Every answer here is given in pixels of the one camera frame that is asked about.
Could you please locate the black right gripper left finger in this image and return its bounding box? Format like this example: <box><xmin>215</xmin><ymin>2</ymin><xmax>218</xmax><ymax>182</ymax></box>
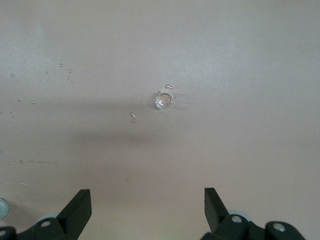
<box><xmin>17</xmin><ymin>189</ymin><xmax>92</xmax><ymax>240</ymax></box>

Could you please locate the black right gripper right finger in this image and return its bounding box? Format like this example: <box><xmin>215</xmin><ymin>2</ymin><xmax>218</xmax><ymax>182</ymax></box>
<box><xmin>201</xmin><ymin>187</ymin><xmax>307</xmax><ymax>240</ymax></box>

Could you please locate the clear glass shaker cup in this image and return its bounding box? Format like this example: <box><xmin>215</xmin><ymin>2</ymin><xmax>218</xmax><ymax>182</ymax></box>
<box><xmin>154</xmin><ymin>91</ymin><xmax>177</xmax><ymax>111</ymax></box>

